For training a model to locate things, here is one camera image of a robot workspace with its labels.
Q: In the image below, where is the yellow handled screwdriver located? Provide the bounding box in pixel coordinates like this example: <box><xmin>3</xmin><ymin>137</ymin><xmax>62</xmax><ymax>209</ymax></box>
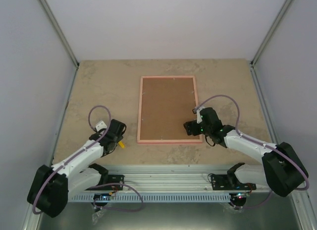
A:
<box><xmin>118</xmin><ymin>141</ymin><xmax>125</xmax><ymax>149</ymax></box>

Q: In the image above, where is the pink wooden photo frame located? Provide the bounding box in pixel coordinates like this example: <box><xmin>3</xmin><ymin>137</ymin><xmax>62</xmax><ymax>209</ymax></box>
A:
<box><xmin>137</xmin><ymin>75</ymin><xmax>203</xmax><ymax>144</ymax></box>

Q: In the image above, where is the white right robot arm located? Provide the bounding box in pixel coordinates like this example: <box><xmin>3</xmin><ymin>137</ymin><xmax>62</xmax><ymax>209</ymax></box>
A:
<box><xmin>183</xmin><ymin>107</ymin><xmax>309</xmax><ymax>197</ymax></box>

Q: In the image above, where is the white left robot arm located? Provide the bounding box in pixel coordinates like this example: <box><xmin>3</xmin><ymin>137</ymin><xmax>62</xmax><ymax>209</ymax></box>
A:
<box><xmin>27</xmin><ymin>119</ymin><xmax>126</xmax><ymax>218</ymax></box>

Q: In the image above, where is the left controller board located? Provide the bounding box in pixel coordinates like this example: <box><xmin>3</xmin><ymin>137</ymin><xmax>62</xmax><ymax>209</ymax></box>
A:
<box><xmin>92</xmin><ymin>192</ymin><xmax>115</xmax><ymax>208</ymax></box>

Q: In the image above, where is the controller board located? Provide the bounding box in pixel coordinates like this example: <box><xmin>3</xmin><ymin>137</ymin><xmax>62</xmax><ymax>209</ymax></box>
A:
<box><xmin>229</xmin><ymin>192</ymin><xmax>250</xmax><ymax>209</ymax></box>
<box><xmin>92</xmin><ymin>192</ymin><xmax>115</xmax><ymax>208</ymax></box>

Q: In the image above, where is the right controller board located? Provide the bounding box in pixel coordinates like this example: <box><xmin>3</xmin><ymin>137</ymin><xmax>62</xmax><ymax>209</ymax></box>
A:
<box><xmin>229</xmin><ymin>192</ymin><xmax>250</xmax><ymax>209</ymax></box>

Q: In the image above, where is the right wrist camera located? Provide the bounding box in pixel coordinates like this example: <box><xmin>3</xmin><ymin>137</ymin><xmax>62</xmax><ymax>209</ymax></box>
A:
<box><xmin>193</xmin><ymin>106</ymin><xmax>205</xmax><ymax>124</ymax></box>

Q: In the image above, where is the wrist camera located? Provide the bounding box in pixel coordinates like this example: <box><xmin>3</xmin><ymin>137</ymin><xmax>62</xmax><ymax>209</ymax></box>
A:
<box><xmin>95</xmin><ymin>120</ymin><xmax>107</xmax><ymax>132</ymax></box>
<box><xmin>193</xmin><ymin>106</ymin><xmax>205</xmax><ymax>124</ymax></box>

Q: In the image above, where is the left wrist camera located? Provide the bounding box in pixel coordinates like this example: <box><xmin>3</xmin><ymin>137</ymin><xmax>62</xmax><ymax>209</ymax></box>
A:
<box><xmin>95</xmin><ymin>120</ymin><xmax>107</xmax><ymax>132</ymax></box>

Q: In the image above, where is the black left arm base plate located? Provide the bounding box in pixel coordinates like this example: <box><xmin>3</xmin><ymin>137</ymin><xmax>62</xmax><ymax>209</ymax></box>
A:
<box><xmin>87</xmin><ymin>174</ymin><xmax>125</xmax><ymax>191</ymax></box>

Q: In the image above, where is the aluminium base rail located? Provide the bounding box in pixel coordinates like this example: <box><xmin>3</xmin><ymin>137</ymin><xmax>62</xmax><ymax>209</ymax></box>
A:
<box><xmin>66</xmin><ymin>164</ymin><xmax>273</xmax><ymax>192</ymax></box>

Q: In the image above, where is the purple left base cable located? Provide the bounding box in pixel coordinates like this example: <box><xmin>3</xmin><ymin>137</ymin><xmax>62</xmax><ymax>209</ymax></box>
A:
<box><xmin>91</xmin><ymin>182</ymin><xmax>144</xmax><ymax>213</ymax></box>

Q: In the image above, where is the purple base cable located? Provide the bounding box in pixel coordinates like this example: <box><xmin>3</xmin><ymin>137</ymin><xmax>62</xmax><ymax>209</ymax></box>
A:
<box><xmin>91</xmin><ymin>182</ymin><xmax>144</xmax><ymax>213</ymax></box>
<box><xmin>230</xmin><ymin>187</ymin><xmax>274</xmax><ymax>211</ymax></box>

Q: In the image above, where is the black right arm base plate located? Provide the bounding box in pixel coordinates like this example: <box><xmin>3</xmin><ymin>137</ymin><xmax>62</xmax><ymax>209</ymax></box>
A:
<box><xmin>207</xmin><ymin>173</ymin><xmax>257</xmax><ymax>192</ymax></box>

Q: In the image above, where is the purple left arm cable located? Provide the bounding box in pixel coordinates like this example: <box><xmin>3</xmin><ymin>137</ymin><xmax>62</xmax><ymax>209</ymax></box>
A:
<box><xmin>32</xmin><ymin>105</ymin><xmax>112</xmax><ymax>214</ymax></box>

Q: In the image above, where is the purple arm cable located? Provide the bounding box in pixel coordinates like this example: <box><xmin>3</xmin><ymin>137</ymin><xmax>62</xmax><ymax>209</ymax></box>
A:
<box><xmin>32</xmin><ymin>105</ymin><xmax>112</xmax><ymax>214</ymax></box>
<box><xmin>195</xmin><ymin>94</ymin><xmax>310</xmax><ymax>191</ymax></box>

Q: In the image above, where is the grey slotted cable duct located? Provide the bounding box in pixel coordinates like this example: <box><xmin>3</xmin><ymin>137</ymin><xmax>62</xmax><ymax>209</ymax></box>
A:
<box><xmin>68</xmin><ymin>192</ymin><xmax>230</xmax><ymax>203</ymax></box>

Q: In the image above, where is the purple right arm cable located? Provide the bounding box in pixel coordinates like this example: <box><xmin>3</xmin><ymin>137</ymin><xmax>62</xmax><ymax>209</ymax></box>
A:
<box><xmin>195</xmin><ymin>94</ymin><xmax>310</xmax><ymax>191</ymax></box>

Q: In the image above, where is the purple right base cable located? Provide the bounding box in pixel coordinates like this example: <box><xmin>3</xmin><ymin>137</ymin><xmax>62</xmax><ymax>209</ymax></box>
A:
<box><xmin>230</xmin><ymin>187</ymin><xmax>274</xmax><ymax>211</ymax></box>

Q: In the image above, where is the aluminium corner post left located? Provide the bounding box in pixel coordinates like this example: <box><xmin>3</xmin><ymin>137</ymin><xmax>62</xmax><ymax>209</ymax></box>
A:
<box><xmin>34</xmin><ymin>0</ymin><xmax>80</xmax><ymax>68</ymax></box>

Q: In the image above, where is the aluminium corner post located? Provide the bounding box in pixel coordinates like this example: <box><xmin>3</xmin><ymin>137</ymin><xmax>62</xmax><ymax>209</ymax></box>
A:
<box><xmin>34</xmin><ymin>0</ymin><xmax>80</xmax><ymax>68</ymax></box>
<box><xmin>250</xmin><ymin>0</ymin><xmax>295</xmax><ymax>68</ymax></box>

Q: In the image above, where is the aluminium corner post right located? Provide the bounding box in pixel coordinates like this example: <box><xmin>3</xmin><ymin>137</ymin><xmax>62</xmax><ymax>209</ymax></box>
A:
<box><xmin>250</xmin><ymin>0</ymin><xmax>295</xmax><ymax>68</ymax></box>

